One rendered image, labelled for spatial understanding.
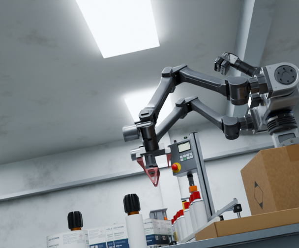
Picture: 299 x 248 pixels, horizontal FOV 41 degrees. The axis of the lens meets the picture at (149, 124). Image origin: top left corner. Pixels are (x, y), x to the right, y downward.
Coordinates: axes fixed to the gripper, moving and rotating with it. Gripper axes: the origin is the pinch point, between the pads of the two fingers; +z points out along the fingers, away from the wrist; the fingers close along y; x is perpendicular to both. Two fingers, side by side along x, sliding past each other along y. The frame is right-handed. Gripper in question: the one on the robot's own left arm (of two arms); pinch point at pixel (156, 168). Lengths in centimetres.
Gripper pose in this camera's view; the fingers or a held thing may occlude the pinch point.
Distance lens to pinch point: 167.3
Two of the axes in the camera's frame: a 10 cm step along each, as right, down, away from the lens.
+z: 2.1, 9.2, 3.3
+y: -9.8, 2.1, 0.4
